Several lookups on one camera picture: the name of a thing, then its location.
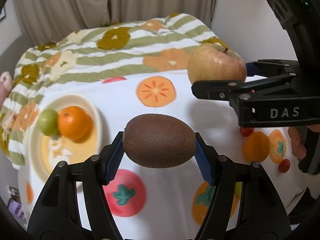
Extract brown kiwi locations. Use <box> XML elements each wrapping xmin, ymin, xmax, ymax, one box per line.
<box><xmin>123</xmin><ymin>114</ymin><xmax>196</xmax><ymax>168</ymax></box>

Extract large red-yellow apple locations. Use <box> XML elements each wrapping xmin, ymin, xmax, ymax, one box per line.
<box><xmin>187</xmin><ymin>43</ymin><xmax>247</xmax><ymax>83</ymax></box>

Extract red cherry tomato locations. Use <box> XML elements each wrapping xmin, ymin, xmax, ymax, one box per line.
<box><xmin>278</xmin><ymin>159</ymin><xmax>291</xmax><ymax>173</ymax></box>

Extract orange mandarin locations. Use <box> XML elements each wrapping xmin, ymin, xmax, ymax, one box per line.
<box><xmin>242</xmin><ymin>131</ymin><xmax>270</xmax><ymax>163</ymax></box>

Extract right hand on gripper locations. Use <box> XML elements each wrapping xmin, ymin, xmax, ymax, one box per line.
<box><xmin>288</xmin><ymin>127</ymin><xmax>306</xmax><ymax>160</ymax></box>

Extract large orange in bowl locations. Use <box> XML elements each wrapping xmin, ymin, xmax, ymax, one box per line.
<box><xmin>57</xmin><ymin>106</ymin><xmax>93</xmax><ymax>141</ymax></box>

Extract white fruit print cloth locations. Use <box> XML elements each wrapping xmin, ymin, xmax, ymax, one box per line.
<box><xmin>19</xmin><ymin>71</ymin><xmax>307</xmax><ymax>239</ymax></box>

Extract cream ceramic bowl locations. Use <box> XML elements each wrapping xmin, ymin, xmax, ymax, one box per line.
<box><xmin>18</xmin><ymin>93</ymin><xmax>103</xmax><ymax>194</ymax></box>

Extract green apple in bowl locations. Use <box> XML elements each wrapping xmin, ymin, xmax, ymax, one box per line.
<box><xmin>37</xmin><ymin>109</ymin><xmax>60</xmax><ymax>137</ymax></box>

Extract tablet with lit screen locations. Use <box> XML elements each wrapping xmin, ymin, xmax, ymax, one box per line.
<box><xmin>7</xmin><ymin>198</ymin><xmax>25</xmax><ymax>220</ymax></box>

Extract green striped floral quilt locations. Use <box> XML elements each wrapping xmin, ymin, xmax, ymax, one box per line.
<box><xmin>1</xmin><ymin>13</ymin><xmax>223</xmax><ymax>168</ymax></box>

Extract pink plush toy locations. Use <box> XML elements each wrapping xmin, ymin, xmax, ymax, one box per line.
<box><xmin>0</xmin><ymin>72</ymin><xmax>13</xmax><ymax>106</ymax></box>

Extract grey bed headboard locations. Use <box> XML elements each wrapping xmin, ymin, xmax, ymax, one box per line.
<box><xmin>1</xmin><ymin>34</ymin><xmax>33</xmax><ymax>76</ymax></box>

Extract beige curtains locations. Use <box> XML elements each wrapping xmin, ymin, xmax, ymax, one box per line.
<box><xmin>14</xmin><ymin>0</ymin><xmax>215</xmax><ymax>44</ymax></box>

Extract framed city picture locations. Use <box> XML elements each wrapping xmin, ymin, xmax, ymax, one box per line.
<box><xmin>0</xmin><ymin>7</ymin><xmax>5</xmax><ymax>21</ymax></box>

